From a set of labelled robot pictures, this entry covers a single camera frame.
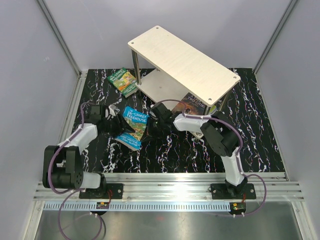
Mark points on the dark tale of two cities book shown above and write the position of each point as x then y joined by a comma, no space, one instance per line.
193,105

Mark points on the slotted cable duct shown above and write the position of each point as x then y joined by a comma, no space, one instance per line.
139,206

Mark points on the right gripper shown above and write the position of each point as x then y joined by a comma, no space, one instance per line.
146,137

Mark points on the aluminium rail frame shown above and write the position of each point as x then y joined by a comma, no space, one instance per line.
194,187

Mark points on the blue 26-storey treehouse book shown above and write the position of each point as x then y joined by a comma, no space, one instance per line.
138,122

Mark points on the green treehouse book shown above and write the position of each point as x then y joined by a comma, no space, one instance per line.
124,82

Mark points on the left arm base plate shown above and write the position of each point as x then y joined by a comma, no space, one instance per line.
113,190

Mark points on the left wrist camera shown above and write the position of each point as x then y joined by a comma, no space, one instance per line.
110,111

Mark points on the two-tier wooden shelf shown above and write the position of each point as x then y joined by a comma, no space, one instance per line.
167,68

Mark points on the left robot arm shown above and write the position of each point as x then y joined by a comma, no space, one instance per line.
62,166

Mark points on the black marble mat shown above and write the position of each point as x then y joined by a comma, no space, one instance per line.
181,152

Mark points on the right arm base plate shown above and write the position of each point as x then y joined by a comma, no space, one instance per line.
220,191

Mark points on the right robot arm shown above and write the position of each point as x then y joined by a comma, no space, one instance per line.
220,135

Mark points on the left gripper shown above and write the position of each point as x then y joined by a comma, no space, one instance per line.
123,126

